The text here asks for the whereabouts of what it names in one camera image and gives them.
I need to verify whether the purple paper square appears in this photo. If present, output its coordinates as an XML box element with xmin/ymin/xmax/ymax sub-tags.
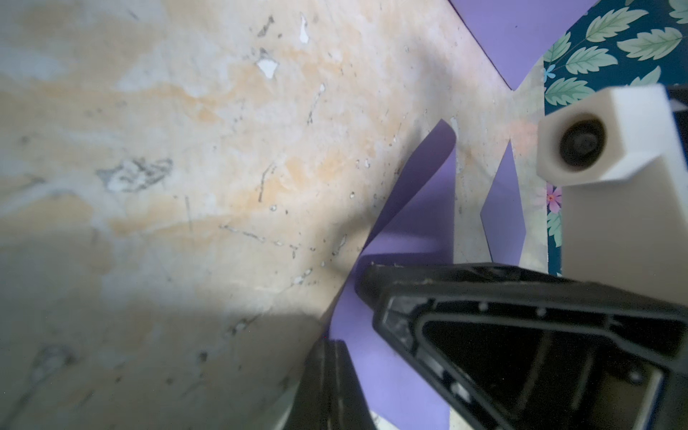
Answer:
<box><xmin>451</xmin><ymin>0</ymin><xmax>595</xmax><ymax>91</ymax></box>
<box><xmin>480</xmin><ymin>142</ymin><xmax>526</xmax><ymax>266</ymax></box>
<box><xmin>329</xmin><ymin>120</ymin><xmax>456</xmax><ymax>429</ymax></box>

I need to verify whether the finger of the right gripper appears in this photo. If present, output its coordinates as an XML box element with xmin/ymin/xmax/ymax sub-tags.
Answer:
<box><xmin>356</xmin><ymin>263</ymin><xmax>687</xmax><ymax>429</ymax></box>

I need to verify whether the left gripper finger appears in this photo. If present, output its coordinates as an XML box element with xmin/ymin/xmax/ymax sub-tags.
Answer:
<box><xmin>284</xmin><ymin>339</ymin><xmax>376</xmax><ymax>430</ymax></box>

